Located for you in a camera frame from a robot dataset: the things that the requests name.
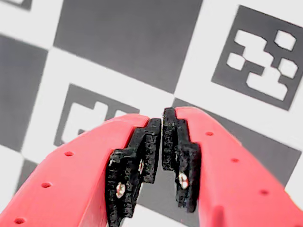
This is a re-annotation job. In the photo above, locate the red gripper finger with black pad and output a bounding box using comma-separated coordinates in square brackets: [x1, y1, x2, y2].
[161, 106, 303, 227]
[0, 113, 162, 227]

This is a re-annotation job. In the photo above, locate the black white marker checkerboard mat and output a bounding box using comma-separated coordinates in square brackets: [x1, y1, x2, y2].
[0, 0, 303, 227]

